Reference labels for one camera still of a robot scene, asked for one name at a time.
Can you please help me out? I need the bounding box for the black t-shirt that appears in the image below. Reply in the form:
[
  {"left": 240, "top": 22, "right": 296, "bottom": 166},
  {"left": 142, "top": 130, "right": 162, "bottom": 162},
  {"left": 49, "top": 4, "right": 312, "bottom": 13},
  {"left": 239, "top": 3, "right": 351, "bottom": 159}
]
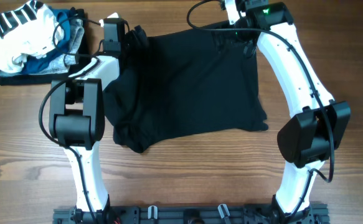
[{"left": 103, "top": 22, "right": 268, "bottom": 153}]

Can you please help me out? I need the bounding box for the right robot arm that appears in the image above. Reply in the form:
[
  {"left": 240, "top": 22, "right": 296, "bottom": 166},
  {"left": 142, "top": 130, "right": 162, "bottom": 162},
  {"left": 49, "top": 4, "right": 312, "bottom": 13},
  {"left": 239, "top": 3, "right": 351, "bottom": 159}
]
[{"left": 220, "top": 1, "right": 351, "bottom": 223}]

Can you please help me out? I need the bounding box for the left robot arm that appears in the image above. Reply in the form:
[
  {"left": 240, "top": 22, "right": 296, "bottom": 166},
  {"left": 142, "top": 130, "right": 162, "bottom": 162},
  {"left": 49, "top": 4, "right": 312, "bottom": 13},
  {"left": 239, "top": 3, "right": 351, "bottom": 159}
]
[{"left": 39, "top": 14, "right": 130, "bottom": 223}]

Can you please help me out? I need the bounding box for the black folded garment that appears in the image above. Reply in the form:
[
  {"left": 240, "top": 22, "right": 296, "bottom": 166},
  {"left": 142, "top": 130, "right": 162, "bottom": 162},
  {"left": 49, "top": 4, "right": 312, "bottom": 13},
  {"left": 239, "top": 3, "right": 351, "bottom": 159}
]
[{"left": 0, "top": 7, "right": 90, "bottom": 86}]

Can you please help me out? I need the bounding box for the grey folded garment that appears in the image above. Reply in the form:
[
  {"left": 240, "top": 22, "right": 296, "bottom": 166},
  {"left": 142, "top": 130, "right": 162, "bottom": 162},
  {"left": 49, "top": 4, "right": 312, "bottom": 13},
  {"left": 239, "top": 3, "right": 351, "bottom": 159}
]
[{"left": 0, "top": 19, "right": 85, "bottom": 77}]

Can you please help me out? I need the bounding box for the blue folded garment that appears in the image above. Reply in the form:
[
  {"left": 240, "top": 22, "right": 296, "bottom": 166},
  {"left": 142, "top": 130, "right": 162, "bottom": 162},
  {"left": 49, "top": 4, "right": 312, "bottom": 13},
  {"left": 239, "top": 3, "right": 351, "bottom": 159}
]
[{"left": 0, "top": 1, "right": 85, "bottom": 76}]

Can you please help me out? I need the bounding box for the white black striped garment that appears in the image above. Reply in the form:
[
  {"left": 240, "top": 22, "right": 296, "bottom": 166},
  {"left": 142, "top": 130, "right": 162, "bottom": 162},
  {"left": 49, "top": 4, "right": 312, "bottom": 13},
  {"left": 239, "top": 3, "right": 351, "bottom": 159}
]
[{"left": 0, "top": 1, "right": 65, "bottom": 73}]

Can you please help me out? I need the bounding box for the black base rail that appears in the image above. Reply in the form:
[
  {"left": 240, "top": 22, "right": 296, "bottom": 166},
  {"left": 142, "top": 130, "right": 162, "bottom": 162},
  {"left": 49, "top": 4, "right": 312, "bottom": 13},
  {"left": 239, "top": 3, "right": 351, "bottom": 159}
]
[{"left": 52, "top": 203, "right": 330, "bottom": 224}]

